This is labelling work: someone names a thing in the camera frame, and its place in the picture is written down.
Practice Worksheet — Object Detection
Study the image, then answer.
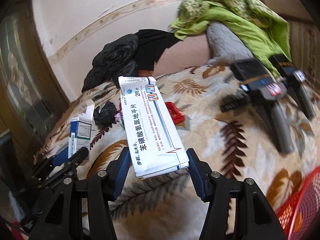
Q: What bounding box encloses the white long medicine box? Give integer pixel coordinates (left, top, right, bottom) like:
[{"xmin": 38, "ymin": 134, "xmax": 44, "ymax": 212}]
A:
[{"xmin": 118, "ymin": 76, "xmax": 189, "ymax": 179}]

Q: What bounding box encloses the blue white medicine box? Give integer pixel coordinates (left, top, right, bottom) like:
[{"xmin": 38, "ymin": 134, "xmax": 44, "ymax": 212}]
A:
[{"xmin": 68, "ymin": 99, "xmax": 95, "ymax": 158}]

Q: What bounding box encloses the small black plastic bag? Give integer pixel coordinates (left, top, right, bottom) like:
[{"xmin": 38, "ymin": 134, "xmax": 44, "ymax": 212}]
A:
[{"xmin": 93, "ymin": 101, "xmax": 118, "ymax": 127}]

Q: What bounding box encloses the leaf-patterned bed blanket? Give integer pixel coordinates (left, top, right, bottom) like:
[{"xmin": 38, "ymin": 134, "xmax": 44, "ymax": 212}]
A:
[{"xmin": 32, "ymin": 63, "xmax": 320, "ymax": 240}]

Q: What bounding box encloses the grey quilted pillow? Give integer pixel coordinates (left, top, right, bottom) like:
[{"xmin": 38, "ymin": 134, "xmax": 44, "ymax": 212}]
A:
[{"xmin": 207, "ymin": 21, "xmax": 254, "ymax": 67}]

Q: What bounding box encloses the green quilt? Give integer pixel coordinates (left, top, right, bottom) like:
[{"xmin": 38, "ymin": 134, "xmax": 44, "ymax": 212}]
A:
[{"xmin": 170, "ymin": 0, "xmax": 291, "ymax": 78}]

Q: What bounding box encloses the red crumpled wrapper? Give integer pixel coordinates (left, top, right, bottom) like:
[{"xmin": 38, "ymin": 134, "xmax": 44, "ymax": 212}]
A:
[{"xmin": 165, "ymin": 101, "xmax": 185, "ymax": 125}]

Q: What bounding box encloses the red plastic mesh basket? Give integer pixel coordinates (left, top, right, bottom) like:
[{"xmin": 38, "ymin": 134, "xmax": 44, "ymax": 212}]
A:
[{"xmin": 276, "ymin": 167, "xmax": 319, "ymax": 239}]

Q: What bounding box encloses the black puffer jacket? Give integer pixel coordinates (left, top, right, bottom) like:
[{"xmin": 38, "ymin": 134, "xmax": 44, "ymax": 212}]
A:
[{"xmin": 81, "ymin": 34, "xmax": 138, "ymax": 92}]

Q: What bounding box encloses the black cloth garment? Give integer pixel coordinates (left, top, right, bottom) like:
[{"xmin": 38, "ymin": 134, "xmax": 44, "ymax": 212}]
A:
[{"xmin": 134, "ymin": 29, "xmax": 180, "ymax": 71}]

